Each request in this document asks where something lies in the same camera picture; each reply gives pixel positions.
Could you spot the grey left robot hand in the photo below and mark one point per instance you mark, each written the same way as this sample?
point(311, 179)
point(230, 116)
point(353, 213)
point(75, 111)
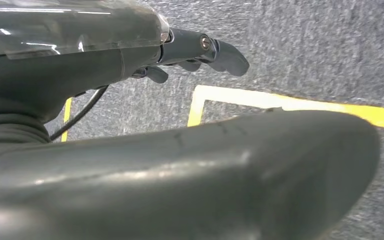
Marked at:
point(178, 182)

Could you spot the yellow floor tape square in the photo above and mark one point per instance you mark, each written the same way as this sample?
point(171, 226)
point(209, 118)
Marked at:
point(278, 102)

